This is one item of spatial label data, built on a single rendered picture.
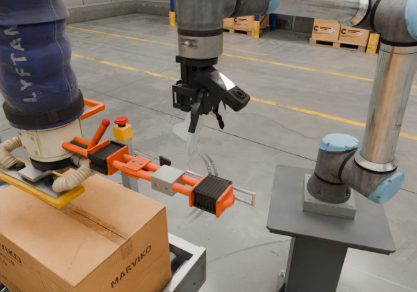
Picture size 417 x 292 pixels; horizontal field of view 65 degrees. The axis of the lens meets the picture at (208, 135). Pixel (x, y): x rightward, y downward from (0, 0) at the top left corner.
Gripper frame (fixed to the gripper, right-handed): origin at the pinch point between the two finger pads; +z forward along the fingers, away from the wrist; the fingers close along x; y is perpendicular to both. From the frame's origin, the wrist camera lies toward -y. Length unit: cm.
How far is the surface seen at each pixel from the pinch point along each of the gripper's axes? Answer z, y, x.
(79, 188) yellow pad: 25.2, 42.1, 7.5
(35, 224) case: 42, 59, 16
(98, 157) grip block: 11.6, 32.7, 5.5
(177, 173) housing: 12.5, 10.1, -0.4
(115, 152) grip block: 11.2, 30.1, 1.9
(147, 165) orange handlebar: 13.4, 20.4, -0.4
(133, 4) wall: 108, 837, -865
